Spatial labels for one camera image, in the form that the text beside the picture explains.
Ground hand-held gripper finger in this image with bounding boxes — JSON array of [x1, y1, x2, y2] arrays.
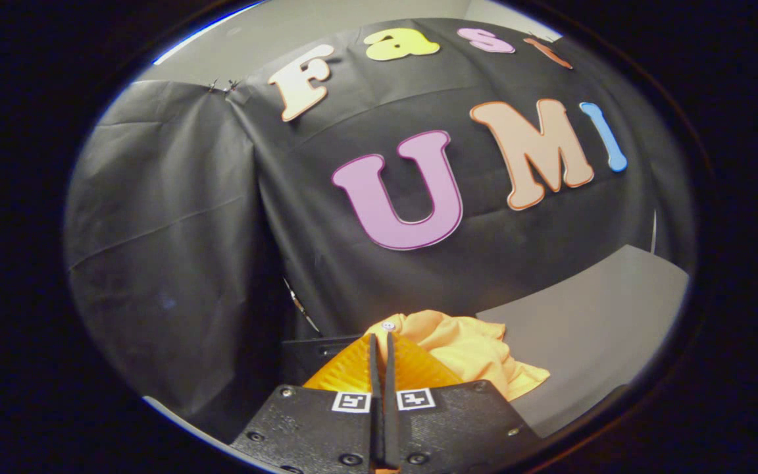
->
[[230, 332, 385, 474], [384, 332, 541, 474]]

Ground orange shirt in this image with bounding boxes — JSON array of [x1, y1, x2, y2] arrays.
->
[[363, 309, 551, 402]]

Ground beige cabinet with dark top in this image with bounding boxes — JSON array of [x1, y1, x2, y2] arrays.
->
[[476, 245, 690, 438]]

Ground black backdrop cloth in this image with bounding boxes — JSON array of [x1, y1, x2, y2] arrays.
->
[[63, 18, 695, 442]]

